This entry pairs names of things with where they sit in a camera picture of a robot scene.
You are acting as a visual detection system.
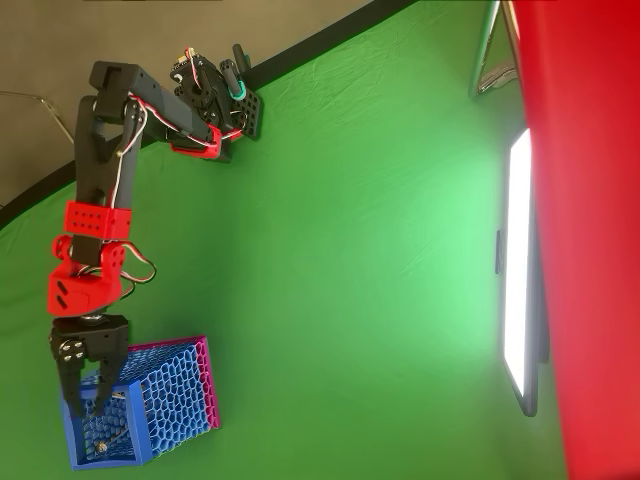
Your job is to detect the blue and magenta mesh basket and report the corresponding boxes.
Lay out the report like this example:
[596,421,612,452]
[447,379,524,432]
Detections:
[58,334,222,472]

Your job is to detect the thin metal floor rod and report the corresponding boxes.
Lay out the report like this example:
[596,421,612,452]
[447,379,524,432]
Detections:
[0,91,76,146]

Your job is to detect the green table cloth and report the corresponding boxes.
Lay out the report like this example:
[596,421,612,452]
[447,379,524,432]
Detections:
[0,0,569,480]

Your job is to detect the black LED light panel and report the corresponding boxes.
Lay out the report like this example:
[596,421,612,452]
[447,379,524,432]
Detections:
[494,127,551,419]

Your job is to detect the large red plastic part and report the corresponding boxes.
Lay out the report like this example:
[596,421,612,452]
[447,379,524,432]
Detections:
[509,0,640,480]

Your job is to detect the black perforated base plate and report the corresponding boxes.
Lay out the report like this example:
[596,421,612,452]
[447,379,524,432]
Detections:
[214,88,264,165]

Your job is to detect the black clamp teal ring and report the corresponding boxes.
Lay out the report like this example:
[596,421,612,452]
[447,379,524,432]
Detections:
[219,43,249,101]

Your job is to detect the chrome tube frame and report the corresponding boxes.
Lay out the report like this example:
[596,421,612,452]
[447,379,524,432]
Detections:
[468,0,521,101]

